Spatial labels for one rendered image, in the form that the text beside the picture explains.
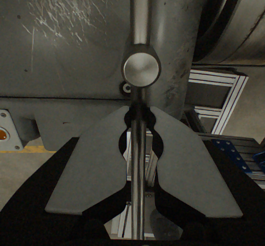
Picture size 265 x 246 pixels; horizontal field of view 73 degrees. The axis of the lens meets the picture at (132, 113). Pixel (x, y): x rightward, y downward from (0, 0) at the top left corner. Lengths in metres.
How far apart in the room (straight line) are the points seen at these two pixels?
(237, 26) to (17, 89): 0.29
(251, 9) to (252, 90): 1.65
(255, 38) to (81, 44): 0.23
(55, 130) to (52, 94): 0.06
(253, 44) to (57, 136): 0.31
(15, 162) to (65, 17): 2.41
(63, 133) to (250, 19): 0.29
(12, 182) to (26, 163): 0.44
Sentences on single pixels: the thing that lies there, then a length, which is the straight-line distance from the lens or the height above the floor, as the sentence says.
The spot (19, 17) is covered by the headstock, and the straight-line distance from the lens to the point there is 0.24.
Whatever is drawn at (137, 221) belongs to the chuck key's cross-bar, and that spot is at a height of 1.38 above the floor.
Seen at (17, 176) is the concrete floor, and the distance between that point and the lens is 2.75.
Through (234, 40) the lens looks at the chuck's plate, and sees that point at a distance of 0.29.
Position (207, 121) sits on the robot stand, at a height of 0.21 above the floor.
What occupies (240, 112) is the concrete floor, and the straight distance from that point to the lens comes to 1.98.
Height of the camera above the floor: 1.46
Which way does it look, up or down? 59 degrees down
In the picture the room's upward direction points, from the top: 178 degrees counter-clockwise
